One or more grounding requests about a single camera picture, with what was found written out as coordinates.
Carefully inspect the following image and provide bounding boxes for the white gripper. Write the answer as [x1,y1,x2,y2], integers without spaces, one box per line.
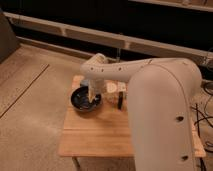
[88,79,106,103]

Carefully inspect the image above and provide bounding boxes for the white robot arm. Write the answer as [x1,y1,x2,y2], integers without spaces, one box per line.
[81,54,202,171]

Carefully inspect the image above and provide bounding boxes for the black upright eraser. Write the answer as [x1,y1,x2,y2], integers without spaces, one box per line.
[117,92,123,110]

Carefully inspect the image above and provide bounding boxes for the dark round bowl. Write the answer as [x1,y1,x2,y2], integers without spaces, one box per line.
[70,86,102,112]

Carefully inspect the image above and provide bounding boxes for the wooden table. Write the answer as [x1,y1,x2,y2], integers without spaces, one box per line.
[57,74,207,159]

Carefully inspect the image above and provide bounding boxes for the metal table leg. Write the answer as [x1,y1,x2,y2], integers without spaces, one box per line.
[72,157,81,171]

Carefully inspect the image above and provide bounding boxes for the black cables on floor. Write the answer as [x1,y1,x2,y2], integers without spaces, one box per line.
[190,81,213,171]

